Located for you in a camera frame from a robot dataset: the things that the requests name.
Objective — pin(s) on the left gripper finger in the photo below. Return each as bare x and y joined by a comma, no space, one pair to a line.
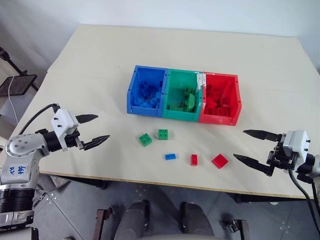
97,141
87,118

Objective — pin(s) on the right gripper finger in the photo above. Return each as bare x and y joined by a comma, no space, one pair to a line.
252,163
261,135

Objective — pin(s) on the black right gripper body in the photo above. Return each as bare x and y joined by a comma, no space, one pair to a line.
281,158

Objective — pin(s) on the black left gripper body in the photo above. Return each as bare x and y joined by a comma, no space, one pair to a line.
75,140

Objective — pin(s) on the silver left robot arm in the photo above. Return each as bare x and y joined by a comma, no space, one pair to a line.
21,147

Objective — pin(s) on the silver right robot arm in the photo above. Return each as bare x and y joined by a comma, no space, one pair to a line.
310,166

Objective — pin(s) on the red flat square brick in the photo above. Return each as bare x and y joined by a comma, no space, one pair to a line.
219,161

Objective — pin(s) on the red plastic bin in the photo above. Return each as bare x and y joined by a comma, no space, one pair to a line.
220,120

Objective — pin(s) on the green square building brick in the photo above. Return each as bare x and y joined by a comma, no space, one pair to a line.
145,139
163,134

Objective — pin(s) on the long red sloped brick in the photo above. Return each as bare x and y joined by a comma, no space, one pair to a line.
227,91

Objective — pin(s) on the small red building brick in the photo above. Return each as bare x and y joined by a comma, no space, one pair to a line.
194,160

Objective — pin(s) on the light blue building brick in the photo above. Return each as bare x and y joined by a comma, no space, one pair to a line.
145,102

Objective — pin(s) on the blue plastic bin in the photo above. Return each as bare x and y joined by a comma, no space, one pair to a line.
147,100

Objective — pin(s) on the dark blue building brick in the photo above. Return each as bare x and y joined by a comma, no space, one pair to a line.
150,89

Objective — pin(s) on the small blue building brick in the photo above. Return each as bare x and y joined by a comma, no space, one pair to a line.
170,156

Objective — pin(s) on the green curved building piece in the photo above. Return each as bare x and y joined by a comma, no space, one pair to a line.
191,102

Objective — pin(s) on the torn white bin label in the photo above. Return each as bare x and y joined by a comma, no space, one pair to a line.
200,81

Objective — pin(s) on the dark green building brick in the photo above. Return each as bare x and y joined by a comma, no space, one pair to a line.
189,91

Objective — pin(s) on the green flat building brick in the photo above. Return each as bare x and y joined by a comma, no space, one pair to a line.
175,107

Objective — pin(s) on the dark grey rounded shape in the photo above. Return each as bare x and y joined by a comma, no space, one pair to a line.
133,220

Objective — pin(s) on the green plastic bin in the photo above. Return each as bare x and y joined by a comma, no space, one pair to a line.
178,82

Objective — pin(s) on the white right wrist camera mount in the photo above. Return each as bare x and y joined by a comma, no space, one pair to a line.
297,145

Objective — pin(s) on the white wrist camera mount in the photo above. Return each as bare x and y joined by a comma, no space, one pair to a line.
297,145
63,122

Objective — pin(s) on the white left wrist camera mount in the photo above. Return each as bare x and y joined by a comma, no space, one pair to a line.
63,122

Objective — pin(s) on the black table frame bar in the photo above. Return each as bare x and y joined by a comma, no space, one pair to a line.
270,198
85,182

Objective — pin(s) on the rusty metal bracket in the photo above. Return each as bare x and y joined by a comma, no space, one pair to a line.
101,222
241,228

